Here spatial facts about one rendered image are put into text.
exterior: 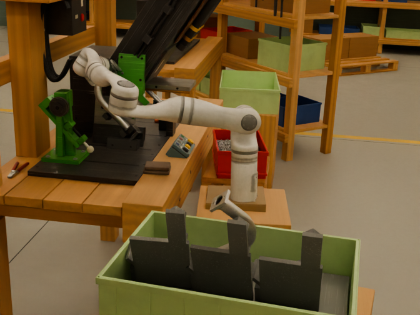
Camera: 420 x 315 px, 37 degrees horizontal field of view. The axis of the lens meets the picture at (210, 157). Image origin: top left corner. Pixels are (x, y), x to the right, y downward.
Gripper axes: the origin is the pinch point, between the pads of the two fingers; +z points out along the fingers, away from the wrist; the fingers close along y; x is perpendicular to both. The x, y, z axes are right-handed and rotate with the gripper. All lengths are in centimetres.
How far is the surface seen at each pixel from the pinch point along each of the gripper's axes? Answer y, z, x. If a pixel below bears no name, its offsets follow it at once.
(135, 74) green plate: -7.6, 2.9, -6.4
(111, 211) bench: -49, -50, 21
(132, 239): -62, -102, 4
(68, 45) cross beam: 31, 37, 16
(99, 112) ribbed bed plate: -9.7, 5.0, 16.5
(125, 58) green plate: 0.1, 2.8, -7.2
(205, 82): 21, 367, 2
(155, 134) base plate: -29.8, 22.0, 6.9
